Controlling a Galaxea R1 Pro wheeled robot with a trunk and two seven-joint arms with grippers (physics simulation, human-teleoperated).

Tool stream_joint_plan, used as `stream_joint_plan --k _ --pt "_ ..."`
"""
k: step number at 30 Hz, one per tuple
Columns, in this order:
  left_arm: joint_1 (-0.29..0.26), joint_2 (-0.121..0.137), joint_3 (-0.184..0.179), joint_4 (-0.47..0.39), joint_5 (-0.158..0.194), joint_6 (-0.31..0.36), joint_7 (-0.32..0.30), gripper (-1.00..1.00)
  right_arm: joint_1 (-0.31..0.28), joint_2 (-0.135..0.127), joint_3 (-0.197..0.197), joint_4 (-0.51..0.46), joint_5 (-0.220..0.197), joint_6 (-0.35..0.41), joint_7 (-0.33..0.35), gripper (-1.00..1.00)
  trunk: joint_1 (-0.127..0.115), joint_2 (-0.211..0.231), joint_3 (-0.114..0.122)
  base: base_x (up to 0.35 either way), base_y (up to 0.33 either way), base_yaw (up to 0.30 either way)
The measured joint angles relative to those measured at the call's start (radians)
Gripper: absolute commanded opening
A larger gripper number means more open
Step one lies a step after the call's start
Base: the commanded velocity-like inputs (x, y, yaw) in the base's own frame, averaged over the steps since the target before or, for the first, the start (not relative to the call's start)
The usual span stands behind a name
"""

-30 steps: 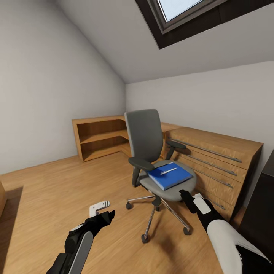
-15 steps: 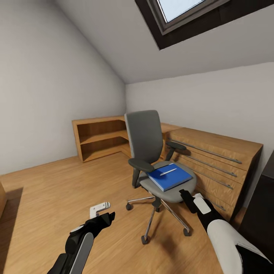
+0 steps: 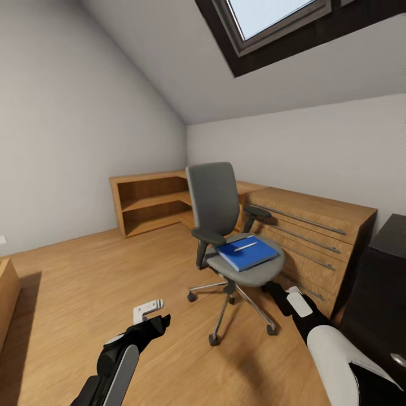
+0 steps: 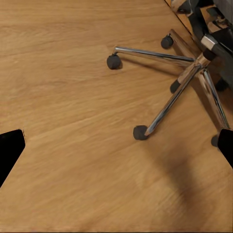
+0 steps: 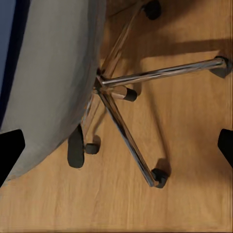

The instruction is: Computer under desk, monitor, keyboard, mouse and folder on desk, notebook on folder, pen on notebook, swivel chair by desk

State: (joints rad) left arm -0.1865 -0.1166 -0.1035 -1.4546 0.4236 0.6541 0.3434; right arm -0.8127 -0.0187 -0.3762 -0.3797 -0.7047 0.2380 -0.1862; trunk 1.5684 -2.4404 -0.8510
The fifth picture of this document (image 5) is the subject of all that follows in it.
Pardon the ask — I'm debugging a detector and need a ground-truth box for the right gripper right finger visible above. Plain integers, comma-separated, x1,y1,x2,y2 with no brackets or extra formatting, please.
217,129,233,168

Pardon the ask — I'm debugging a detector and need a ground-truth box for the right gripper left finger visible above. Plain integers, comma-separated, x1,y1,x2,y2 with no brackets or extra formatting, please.
0,129,25,187

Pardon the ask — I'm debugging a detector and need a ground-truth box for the swivel chair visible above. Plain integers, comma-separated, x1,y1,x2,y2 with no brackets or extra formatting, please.
0,0,233,188

